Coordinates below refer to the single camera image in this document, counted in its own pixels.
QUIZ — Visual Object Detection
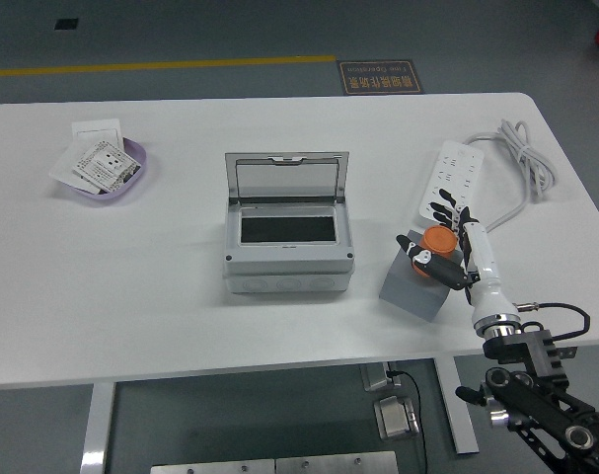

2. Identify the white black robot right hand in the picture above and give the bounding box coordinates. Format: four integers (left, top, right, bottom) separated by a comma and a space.
396, 187, 522, 330

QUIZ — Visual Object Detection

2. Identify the orange cylinder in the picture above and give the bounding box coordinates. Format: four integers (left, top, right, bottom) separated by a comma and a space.
411, 225, 459, 277

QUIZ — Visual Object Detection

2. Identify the grey enclosure box with lid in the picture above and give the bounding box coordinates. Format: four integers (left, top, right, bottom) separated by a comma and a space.
223, 151, 355, 296

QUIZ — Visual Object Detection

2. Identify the grey cube with round hole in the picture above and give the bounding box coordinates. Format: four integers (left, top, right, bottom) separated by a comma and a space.
378, 227, 466, 323

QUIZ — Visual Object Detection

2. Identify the silver floor socket box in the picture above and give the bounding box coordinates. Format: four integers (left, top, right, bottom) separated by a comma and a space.
373, 394, 421, 440

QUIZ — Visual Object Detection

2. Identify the white power strip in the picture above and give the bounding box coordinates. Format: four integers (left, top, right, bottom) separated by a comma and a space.
417, 139, 486, 226

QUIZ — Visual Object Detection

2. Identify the white table leg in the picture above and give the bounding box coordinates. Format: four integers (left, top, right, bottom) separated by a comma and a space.
80, 382, 116, 474
432, 355, 480, 455

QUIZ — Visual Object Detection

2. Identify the brown floor sign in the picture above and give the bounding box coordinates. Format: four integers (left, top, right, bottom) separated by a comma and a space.
336, 59, 423, 96

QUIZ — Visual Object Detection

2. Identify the white plastic packet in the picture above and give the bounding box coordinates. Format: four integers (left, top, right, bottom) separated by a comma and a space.
48, 140, 98, 194

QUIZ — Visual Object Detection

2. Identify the white power strip cable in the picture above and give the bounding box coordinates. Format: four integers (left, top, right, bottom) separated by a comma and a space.
464, 118, 560, 233

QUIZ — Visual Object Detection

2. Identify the black floor cable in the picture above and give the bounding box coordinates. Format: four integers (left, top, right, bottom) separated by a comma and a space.
387, 369, 428, 474

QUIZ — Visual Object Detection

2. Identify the packaged wall socket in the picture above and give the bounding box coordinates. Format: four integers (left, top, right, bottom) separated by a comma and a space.
71, 140, 143, 195

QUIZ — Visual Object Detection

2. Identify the white switch plate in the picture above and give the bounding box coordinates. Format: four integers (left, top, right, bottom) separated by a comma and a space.
71, 118, 125, 149

